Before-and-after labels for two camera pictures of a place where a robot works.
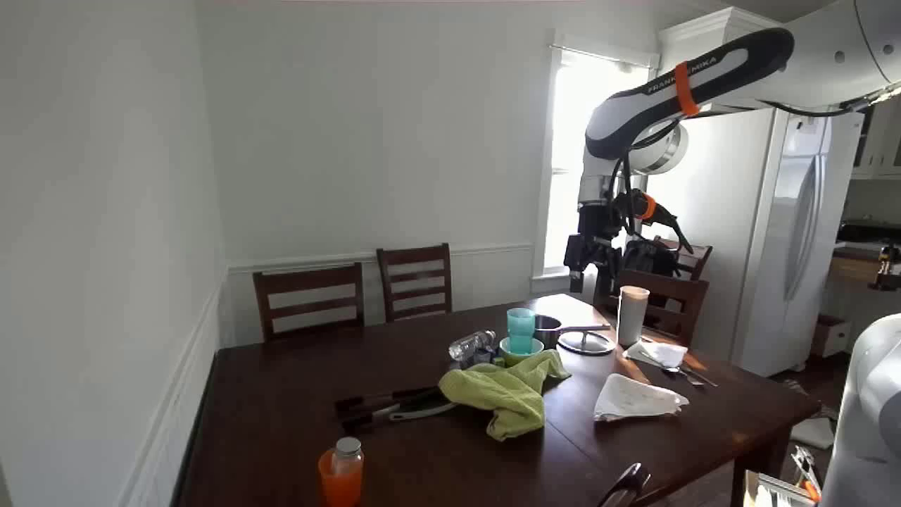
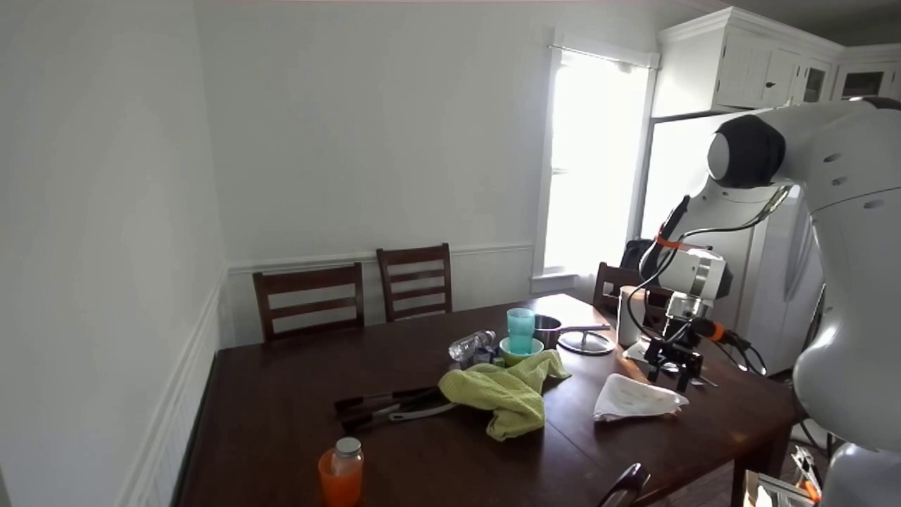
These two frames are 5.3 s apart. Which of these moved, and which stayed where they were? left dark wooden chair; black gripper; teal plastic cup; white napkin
Moved: black gripper
Stayed: left dark wooden chair; teal plastic cup; white napkin
